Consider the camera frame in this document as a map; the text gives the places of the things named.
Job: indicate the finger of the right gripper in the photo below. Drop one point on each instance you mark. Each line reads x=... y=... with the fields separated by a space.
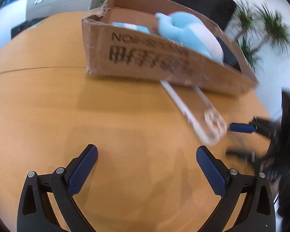
x=259 y=125
x=249 y=157

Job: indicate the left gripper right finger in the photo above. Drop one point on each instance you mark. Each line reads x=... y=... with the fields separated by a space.
x=257 y=212

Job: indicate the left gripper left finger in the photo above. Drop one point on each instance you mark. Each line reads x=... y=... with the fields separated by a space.
x=35 y=212

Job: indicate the light blue plush toy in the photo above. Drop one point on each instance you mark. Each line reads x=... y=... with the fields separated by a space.
x=189 y=30

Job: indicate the pastel rubik's cube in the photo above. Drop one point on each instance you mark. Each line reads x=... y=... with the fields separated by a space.
x=132 y=27

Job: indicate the green potted plant right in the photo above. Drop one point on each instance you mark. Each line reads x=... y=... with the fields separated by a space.
x=257 y=26

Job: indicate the brown cardboard box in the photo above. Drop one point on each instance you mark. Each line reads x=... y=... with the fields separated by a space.
x=121 y=52

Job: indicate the black chair behind table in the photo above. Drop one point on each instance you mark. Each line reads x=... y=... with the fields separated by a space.
x=23 y=26

